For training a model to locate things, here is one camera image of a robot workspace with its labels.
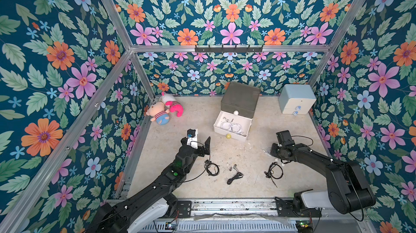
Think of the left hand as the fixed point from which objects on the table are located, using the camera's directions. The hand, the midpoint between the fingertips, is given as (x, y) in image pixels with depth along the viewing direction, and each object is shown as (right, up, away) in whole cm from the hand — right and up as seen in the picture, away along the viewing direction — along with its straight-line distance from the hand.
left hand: (203, 136), depth 80 cm
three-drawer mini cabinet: (+24, +22, +43) cm, 54 cm away
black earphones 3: (+34, -21, +4) cm, 41 cm away
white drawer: (+23, +6, +16) cm, 29 cm away
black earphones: (+1, -17, +8) cm, 19 cm away
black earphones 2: (+18, -21, +3) cm, 28 cm away
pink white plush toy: (-24, +18, +25) cm, 39 cm away
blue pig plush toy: (-33, +13, +24) cm, 43 cm away
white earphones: (+18, +2, +12) cm, 22 cm away
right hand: (+40, -10, +12) cm, 43 cm away
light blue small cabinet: (+56, +20, +18) cm, 62 cm away
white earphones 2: (+12, +4, +14) cm, 19 cm away
